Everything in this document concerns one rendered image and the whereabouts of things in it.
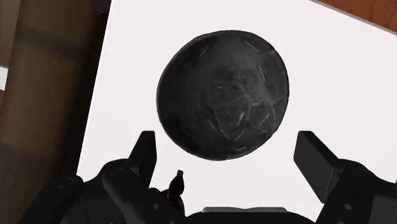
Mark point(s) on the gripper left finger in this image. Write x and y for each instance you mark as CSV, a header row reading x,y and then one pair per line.
x,y
124,186

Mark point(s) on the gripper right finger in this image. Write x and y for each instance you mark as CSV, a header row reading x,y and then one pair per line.
x,y
347,189

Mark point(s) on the black round bowl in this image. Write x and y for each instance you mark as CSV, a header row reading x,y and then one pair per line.
x,y
223,96

